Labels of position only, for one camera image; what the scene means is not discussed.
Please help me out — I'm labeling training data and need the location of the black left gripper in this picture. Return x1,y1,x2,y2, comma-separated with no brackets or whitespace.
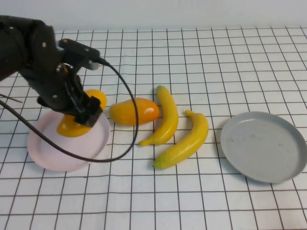
62,62,104,127

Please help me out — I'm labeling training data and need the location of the plain yellow mango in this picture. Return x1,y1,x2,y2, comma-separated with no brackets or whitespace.
57,89,107,138

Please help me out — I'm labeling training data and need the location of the yellow mango with orange blush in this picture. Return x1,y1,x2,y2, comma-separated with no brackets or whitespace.
109,97,161,126

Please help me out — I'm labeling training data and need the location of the yellow banana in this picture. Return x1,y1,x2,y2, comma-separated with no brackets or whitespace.
153,109,210,170
139,85,179,147

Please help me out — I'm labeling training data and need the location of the pink round plate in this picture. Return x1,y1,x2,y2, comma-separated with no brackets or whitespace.
26,110,111,172

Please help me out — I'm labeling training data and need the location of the grey round plate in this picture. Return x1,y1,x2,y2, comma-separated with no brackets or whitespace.
220,111,307,184

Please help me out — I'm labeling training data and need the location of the white grid tablecloth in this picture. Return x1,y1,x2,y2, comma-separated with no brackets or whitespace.
0,25,307,230

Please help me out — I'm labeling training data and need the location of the black camera cable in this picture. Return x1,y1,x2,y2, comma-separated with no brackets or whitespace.
0,57,139,163

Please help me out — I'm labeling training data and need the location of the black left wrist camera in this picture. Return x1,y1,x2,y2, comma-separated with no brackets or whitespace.
58,38,101,70

